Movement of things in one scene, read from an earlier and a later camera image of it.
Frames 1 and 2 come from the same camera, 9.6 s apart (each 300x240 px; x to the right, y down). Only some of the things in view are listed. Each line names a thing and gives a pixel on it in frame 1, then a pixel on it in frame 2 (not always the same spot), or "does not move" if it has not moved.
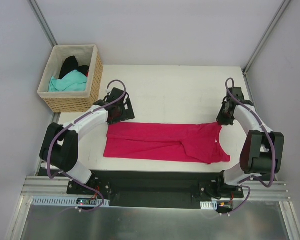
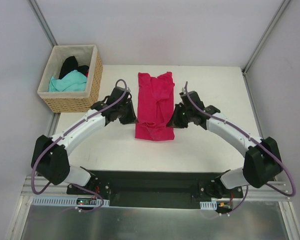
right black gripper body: [221, 118] to [177, 116]
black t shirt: [70, 64] does not move
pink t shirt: [183, 142] to [155, 116]
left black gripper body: [128, 111] does not move
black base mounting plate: [155, 189] does not move
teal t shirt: [74, 81] does not move
